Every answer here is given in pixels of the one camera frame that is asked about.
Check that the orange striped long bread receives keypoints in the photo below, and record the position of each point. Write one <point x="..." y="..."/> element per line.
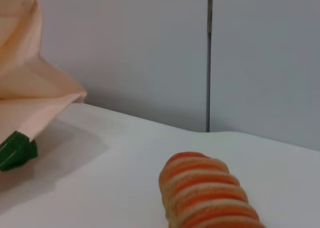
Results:
<point x="207" y="195"/>

